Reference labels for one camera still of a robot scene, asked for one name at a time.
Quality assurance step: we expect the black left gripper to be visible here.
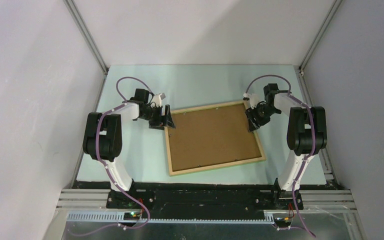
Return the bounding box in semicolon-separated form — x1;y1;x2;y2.
139;104;175;131

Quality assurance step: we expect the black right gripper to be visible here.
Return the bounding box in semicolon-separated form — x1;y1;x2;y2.
244;103;279;133

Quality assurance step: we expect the wooden picture frame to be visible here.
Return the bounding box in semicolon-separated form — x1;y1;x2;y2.
164;100;267;177

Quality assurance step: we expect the brown cardboard backing board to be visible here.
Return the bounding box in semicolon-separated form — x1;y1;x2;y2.
167;104;263;172

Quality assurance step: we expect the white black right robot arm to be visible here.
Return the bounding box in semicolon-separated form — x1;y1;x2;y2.
243;83;328;209

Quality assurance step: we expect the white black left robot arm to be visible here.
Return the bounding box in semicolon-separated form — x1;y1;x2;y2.
82;88;176;208

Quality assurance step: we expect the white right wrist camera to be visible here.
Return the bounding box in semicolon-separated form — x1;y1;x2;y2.
243;93;261;109

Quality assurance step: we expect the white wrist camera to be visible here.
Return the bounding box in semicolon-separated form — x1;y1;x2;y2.
243;93;261;109
150;93;166;108

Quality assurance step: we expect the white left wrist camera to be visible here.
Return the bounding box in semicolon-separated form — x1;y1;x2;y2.
150;93;166;108

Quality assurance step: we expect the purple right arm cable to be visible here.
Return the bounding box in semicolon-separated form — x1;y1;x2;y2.
244;74;317;239

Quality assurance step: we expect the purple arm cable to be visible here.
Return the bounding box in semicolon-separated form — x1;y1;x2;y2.
244;74;317;239
66;76;153;238

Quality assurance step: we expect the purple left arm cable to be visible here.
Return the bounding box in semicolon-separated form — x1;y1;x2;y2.
66;76;153;238

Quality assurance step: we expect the aluminium front rail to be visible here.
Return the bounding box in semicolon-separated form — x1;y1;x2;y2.
56;189;357;217

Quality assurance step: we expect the grey slotted cable duct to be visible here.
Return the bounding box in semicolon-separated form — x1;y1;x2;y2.
66;211;275;225

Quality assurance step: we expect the right aluminium corner post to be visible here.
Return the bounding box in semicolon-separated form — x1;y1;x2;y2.
298;0;343;72

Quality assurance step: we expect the aluminium corner post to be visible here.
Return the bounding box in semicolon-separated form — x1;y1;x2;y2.
298;0;343;72
63;0;109;75

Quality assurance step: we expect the left aluminium corner post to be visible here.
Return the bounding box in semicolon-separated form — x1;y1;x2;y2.
63;0;109;75

